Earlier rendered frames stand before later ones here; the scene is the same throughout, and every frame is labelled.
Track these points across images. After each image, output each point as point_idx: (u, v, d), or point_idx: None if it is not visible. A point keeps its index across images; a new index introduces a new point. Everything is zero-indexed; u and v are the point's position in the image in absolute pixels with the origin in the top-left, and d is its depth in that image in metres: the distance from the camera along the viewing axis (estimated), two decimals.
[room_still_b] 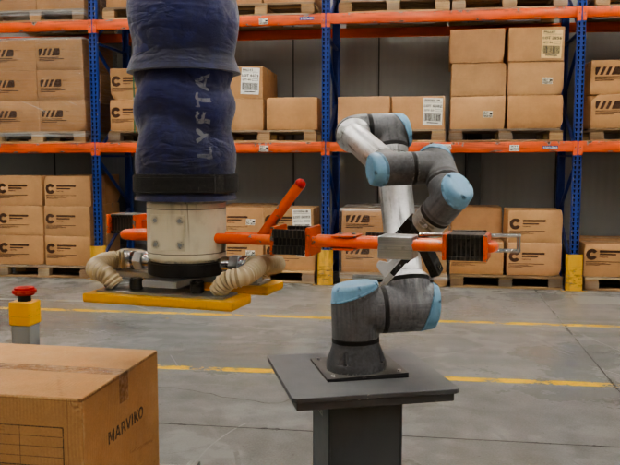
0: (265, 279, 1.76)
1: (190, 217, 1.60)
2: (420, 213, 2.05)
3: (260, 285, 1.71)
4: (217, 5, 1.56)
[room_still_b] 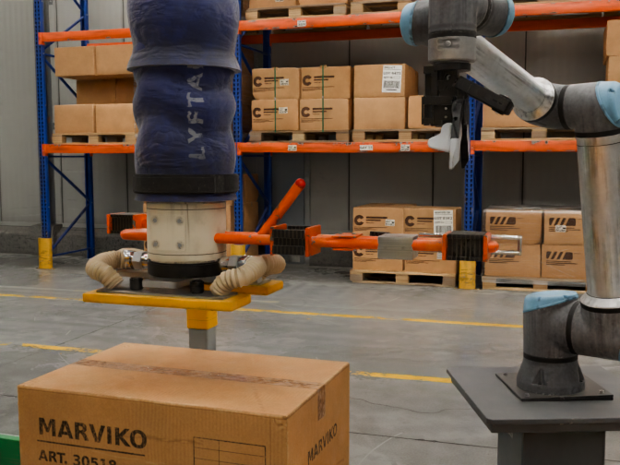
0: (265, 279, 1.76)
1: (190, 217, 1.60)
2: (432, 40, 1.46)
3: (260, 285, 1.71)
4: (209, 1, 1.55)
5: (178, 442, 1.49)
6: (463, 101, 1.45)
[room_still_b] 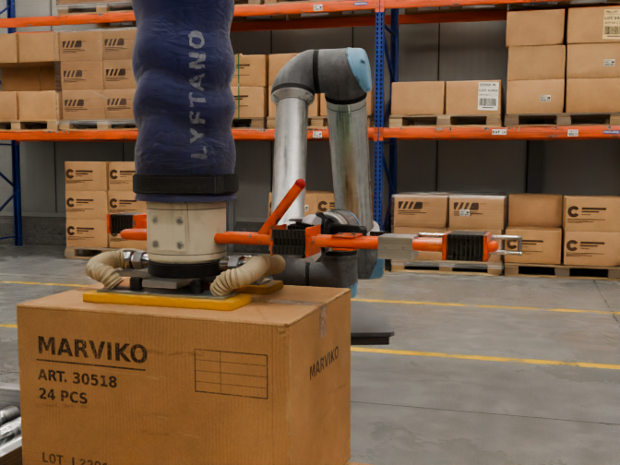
0: (265, 279, 1.76)
1: (190, 217, 1.60)
2: None
3: (260, 285, 1.71)
4: None
5: (179, 354, 1.48)
6: (327, 221, 1.72)
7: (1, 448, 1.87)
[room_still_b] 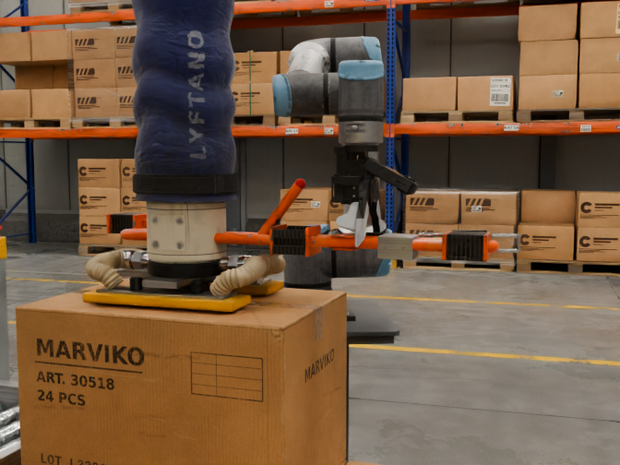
0: (265, 279, 1.76)
1: (190, 217, 1.60)
2: (340, 124, 1.54)
3: (260, 285, 1.71)
4: None
5: (175, 357, 1.49)
6: (370, 181, 1.53)
7: (8, 447, 1.90)
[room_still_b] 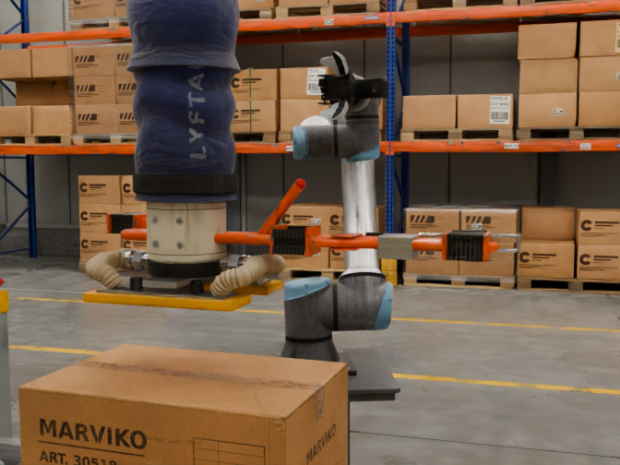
0: (265, 279, 1.76)
1: (190, 217, 1.60)
2: None
3: (260, 285, 1.71)
4: (210, 1, 1.55)
5: (178, 442, 1.50)
6: (353, 77, 1.90)
7: None
